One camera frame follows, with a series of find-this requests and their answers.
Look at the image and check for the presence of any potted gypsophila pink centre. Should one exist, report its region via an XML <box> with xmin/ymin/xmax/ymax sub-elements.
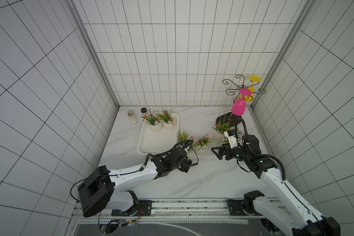
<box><xmin>177</xmin><ymin>129</ymin><xmax>194</xmax><ymax>154</ymax></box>

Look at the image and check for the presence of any potted gypsophila red-orange front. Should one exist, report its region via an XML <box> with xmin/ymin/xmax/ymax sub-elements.
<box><xmin>158</xmin><ymin>108</ymin><xmax>175</xmax><ymax>131</ymax></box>

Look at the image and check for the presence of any potted gypsophila red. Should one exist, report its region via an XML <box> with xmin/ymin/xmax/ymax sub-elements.
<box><xmin>143</xmin><ymin>110</ymin><xmax>162</xmax><ymax>133</ymax></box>

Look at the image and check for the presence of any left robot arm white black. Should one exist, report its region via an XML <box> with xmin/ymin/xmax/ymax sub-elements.
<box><xmin>75</xmin><ymin>145</ymin><xmax>197</xmax><ymax>218</ymax></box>

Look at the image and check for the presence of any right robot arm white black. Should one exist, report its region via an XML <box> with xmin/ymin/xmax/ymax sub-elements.
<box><xmin>211</xmin><ymin>135</ymin><xmax>341</xmax><ymax>236</ymax></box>

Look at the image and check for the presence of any potted gypsophila small centre-right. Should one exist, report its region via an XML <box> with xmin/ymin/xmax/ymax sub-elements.
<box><xmin>194</xmin><ymin>133</ymin><xmax>215</xmax><ymax>156</ymax></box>

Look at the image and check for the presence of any potted gypsophila right back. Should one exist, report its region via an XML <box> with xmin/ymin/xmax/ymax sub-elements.
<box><xmin>212</xmin><ymin>114</ymin><xmax>234</xmax><ymax>142</ymax></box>

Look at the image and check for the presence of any white storage tray box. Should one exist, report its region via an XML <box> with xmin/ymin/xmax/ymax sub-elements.
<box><xmin>137</xmin><ymin>113</ymin><xmax>179</xmax><ymax>155</ymax></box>

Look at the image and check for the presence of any pink wine glass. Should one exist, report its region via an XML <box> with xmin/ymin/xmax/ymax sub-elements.
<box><xmin>232</xmin><ymin>88</ymin><xmax>252</xmax><ymax>116</ymax></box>

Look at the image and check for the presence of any yellow wine glass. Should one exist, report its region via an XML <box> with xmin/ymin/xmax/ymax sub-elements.
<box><xmin>244</xmin><ymin>75</ymin><xmax>261</xmax><ymax>103</ymax></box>

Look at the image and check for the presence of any white-lid spice jar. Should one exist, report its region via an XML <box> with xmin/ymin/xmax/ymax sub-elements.
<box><xmin>127</xmin><ymin>109</ymin><xmax>138</xmax><ymax>124</ymax></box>

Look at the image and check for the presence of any black-lid spice jar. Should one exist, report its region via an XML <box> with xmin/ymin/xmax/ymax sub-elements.
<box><xmin>141</xmin><ymin>107</ymin><xmax>148</xmax><ymax>117</ymax></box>

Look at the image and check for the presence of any black metal glass rack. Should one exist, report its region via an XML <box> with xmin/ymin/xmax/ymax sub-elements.
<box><xmin>216</xmin><ymin>74</ymin><xmax>266</xmax><ymax>128</ymax></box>

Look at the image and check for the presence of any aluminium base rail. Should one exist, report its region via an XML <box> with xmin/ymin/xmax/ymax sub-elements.
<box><xmin>73</xmin><ymin>198</ymin><xmax>284</xmax><ymax>220</ymax></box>

